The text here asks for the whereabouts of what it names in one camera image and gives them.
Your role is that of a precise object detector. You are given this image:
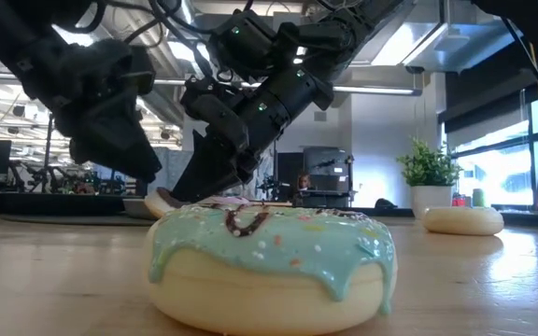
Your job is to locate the black boxy machine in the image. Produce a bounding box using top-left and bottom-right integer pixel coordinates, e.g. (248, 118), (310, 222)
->
(303, 147), (355, 193)

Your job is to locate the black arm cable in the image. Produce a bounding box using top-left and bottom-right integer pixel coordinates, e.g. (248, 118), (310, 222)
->
(123, 0), (214, 80)
(502, 18), (538, 120)

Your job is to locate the mint glazed donut chocolate drizzle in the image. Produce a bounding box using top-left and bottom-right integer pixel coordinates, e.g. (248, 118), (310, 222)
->
(146, 203), (399, 336)

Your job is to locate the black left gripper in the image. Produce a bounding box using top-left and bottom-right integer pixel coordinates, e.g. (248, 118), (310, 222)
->
(16, 39), (163, 184)

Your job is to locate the plain cream donut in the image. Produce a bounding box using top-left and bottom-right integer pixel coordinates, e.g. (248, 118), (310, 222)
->
(420, 206), (505, 237)

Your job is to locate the white plant pot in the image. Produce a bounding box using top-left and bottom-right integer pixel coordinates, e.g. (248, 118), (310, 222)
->
(411, 185), (455, 218)

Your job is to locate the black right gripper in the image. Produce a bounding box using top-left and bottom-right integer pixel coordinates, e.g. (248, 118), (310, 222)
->
(170, 77), (263, 204)

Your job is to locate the green leafy plant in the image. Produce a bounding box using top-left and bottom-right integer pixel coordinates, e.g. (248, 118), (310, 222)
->
(395, 135), (461, 188)

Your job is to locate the person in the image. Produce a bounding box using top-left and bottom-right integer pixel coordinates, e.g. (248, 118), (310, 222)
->
(295, 171), (315, 193)

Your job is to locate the chocolate glazed donut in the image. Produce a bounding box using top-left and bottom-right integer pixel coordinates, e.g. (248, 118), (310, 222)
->
(144, 186), (191, 219)

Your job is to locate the long linear ceiling light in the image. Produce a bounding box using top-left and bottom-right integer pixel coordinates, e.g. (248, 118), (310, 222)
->
(0, 70), (423, 97)

